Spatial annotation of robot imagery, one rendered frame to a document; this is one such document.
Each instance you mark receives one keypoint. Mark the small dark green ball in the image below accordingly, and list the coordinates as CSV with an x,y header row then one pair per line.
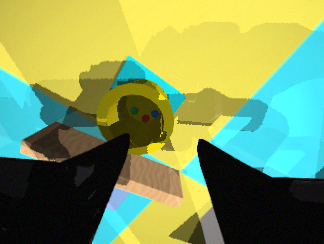
x,y
134,110

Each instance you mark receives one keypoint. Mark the yellow cup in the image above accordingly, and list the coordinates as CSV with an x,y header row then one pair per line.
x,y
114,117

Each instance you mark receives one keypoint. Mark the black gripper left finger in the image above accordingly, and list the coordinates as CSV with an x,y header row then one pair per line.
x,y
78,188

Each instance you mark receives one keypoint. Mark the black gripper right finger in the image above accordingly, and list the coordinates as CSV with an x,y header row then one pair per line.
x,y
248,203

